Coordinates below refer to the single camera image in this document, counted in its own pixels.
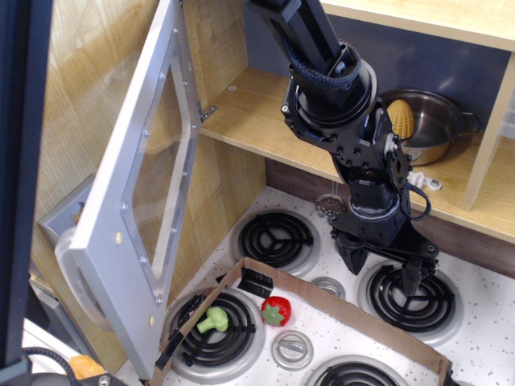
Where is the stove burner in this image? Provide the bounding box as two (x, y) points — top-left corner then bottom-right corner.
(230, 210), (321, 277)
(305, 355), (407, 386)
(171, 289), (265, 384)
(356, 262), (464, 347)

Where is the yellow toy corn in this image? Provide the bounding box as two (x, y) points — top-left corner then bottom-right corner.
(387, 99), (414, 140)

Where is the brown cardboard strip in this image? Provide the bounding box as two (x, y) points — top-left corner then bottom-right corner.
(144, 257), (452, 385)

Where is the black corner clip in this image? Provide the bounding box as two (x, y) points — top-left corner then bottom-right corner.
(237, 268), (274, 299)

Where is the front right stove burner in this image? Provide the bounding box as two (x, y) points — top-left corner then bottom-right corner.
(305, 355), (407, 386)

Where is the back left stove burner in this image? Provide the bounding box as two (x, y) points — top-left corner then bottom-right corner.
(230, 210), (321, 277)

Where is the back right stove burner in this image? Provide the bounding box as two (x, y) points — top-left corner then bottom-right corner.
(356, 262), (464, 347)

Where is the hanging metal skimmer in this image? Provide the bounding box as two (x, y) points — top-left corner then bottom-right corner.
(315, 182), (348, 219)

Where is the front left stove burner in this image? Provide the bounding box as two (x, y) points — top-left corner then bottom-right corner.
(171, 289), (265, 384)

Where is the grey front stove knob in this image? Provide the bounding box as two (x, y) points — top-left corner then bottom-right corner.
(270, 331), (314, 371)

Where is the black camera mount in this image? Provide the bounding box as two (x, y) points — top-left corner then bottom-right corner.
(0, 346), (116, 386)

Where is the green toy broccoli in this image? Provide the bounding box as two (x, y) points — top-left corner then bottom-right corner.
(196, 306), (229, 334)

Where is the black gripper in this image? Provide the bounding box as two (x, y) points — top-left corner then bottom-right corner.
(330, 210), (439, 296)

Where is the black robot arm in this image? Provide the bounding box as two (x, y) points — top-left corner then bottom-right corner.
(250, 1), (439, 295)

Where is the grey stove knob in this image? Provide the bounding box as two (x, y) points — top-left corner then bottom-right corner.
(270, 331), (314, 371)
(311, 277), (345, 300)

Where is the orange toy food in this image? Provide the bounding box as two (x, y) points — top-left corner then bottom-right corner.
(69, 355), (105, 380)

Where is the white plastic door latch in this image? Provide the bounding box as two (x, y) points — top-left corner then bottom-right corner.
(408, 171), (443, 191)

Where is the grey wall holder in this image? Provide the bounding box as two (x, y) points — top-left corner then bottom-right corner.
(37, 174), (96, 248)

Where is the grey middle stove knob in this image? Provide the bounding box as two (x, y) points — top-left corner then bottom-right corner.
(311, 277), (345, 300)

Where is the grey microwave door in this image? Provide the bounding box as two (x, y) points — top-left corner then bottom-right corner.
(56, 1), (201, 380)

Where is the red toy strawberry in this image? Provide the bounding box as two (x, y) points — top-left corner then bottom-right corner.
(261, 296), (292, 326)

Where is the steel pot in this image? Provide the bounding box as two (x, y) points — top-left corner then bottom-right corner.
(381, 89), (484, 166)

